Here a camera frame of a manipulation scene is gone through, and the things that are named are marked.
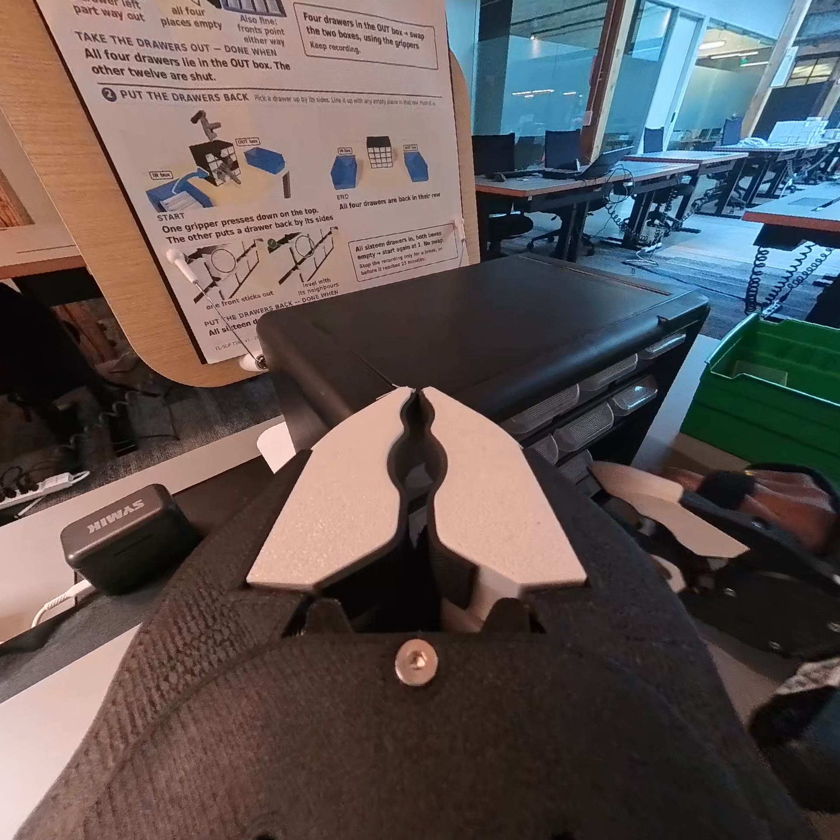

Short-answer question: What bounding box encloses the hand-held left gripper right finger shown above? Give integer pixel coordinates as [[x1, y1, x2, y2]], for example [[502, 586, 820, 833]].
[[417, 387, 588, 634]]

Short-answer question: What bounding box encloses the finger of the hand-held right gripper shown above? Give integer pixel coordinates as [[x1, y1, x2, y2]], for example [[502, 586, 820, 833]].
[[589, 461, 685, 506], [645, 502, 750, 561]]

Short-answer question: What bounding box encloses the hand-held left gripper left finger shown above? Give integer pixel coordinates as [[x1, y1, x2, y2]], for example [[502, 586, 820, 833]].
[[245, 387, 421, 618]]

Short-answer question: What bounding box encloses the set of small clear drawers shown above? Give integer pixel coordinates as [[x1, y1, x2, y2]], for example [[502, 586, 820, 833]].
[[502, 331, 686, 487]]

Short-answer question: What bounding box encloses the green plastic bin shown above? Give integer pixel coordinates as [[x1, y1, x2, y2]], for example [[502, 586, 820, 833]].
[[679, 314, 840, 483]]

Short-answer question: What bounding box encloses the black drawer cabinet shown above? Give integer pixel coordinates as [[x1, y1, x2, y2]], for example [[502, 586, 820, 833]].
[[257, 252, 711, 503]]

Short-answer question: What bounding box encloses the person's right hand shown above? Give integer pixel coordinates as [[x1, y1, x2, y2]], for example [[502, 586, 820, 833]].
[[682, 465, 840, 555]]

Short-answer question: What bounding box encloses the person's dark clothing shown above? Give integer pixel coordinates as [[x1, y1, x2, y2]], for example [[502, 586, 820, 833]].
[[748, 656, 840, 818]]

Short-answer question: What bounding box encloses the dark grey charger box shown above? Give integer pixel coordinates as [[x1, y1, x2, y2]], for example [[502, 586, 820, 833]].
[[60, 484, 201, 595]]

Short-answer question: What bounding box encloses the white power strip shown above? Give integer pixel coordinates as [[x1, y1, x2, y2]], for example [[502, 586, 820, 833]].
[[0, 469, 91, 511]]

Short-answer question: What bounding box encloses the wood-edged office desk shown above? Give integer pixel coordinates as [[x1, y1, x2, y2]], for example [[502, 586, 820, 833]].
[[474, 150, 700, 263], [742, 189, 840, 235]]

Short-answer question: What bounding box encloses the open laptop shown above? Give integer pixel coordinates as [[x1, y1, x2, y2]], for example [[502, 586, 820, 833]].
[[576, 146, 636, 179]]

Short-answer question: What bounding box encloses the wooden divider board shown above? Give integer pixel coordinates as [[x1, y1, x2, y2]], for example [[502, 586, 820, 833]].
[[0, 0, 483, 388]]

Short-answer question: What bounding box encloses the instruction poster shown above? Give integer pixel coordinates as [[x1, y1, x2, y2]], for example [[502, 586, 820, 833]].
[[33, 0, 468, 365]]

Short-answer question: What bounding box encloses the black coiled cable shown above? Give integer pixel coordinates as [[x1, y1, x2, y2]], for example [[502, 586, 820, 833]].
[[743, 239, 772, 317]]

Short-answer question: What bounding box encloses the white charger cable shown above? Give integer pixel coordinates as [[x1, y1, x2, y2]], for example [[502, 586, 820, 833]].
[[29, 576, 99, 632]]

